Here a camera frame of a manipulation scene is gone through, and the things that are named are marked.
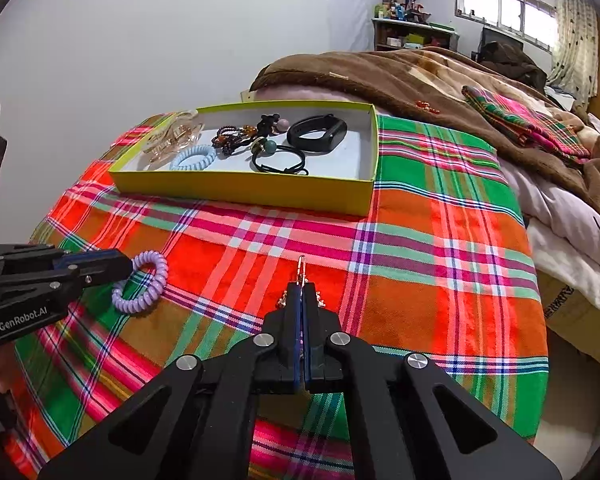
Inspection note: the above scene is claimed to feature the purple spiral hair tie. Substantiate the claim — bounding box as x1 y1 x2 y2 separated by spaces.
110 249 170 316

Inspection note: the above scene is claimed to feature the gold chain jewelry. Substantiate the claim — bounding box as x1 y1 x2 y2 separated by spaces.
276 255 326 309

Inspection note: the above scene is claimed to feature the translucent beige hair claw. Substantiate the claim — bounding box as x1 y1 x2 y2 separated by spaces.
143 110 204 164

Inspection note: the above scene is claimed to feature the light blue spiral hair tie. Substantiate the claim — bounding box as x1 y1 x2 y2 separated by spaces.
168 143 219 172

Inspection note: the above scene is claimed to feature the brown beaded bracelet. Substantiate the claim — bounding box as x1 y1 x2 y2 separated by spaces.
210 122 259 156

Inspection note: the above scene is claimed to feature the black cord green bead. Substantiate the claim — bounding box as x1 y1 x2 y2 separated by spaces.
251 138 309 176

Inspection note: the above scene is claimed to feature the black hair tie pink ball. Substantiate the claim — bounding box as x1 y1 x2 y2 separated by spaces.
256 114 290 136

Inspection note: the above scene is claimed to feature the black smart band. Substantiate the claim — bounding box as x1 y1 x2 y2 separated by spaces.
287 114 348 153

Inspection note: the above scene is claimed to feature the colourful plaid cloth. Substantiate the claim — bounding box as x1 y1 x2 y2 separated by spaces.
2 109 552 480

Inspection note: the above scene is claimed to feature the cardboard box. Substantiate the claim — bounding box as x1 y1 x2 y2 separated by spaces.
538 269 600 363

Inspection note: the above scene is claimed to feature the white bedding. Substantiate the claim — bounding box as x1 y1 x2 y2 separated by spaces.
498 141 600 310

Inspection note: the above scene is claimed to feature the yellow-green cardboard box tray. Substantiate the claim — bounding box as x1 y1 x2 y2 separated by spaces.
110 101 379 216

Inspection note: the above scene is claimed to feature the red bead ornament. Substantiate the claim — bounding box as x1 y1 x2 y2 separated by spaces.
415 100 440 115

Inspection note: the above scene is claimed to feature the folded plaid cloth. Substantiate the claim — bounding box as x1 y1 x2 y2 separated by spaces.
462 86 591 165

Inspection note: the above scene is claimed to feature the brown fleece blanket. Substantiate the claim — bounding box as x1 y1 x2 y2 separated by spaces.
250 47 600 214

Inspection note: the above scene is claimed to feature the dark jacket on chair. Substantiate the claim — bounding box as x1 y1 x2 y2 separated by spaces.
471 27 547 93

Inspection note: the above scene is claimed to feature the wooden shelf unit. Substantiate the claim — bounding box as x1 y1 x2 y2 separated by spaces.
372 18 460 51

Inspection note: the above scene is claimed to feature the patterned curtain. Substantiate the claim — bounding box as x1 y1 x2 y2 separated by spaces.
547 0 600 106

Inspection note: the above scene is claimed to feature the window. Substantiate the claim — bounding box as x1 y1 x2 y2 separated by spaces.
455 0 558 51

